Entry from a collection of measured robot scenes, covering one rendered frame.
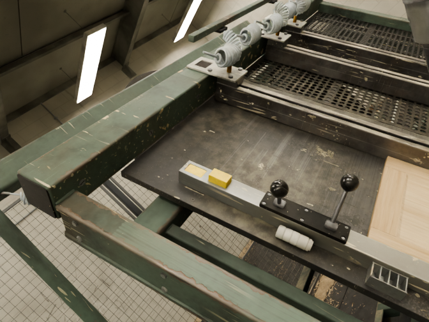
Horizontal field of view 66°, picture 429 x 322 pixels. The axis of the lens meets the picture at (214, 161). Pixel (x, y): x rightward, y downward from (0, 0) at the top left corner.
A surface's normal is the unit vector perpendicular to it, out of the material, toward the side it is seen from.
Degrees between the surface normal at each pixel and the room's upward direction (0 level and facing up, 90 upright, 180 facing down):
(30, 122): 90
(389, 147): 90
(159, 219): 60
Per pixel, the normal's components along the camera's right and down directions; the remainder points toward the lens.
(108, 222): 0.07, -0.77
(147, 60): 0.43, -0.40
